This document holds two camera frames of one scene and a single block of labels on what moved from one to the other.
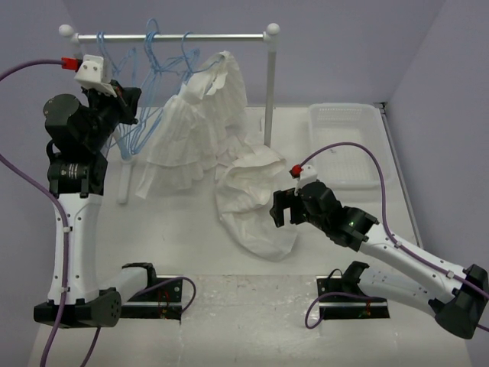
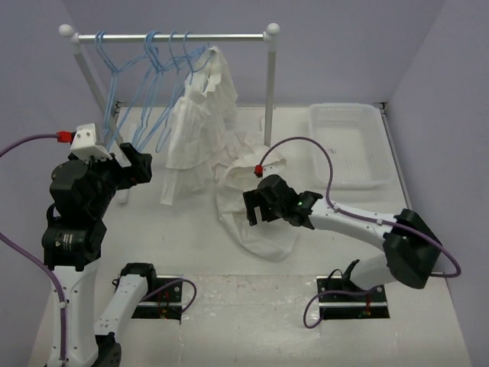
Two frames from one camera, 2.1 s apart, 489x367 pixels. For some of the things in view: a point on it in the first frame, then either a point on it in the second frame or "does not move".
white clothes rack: (270, 35) does not move
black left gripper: (127, 100) → (140, 170)
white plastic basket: (348, 167) does not move
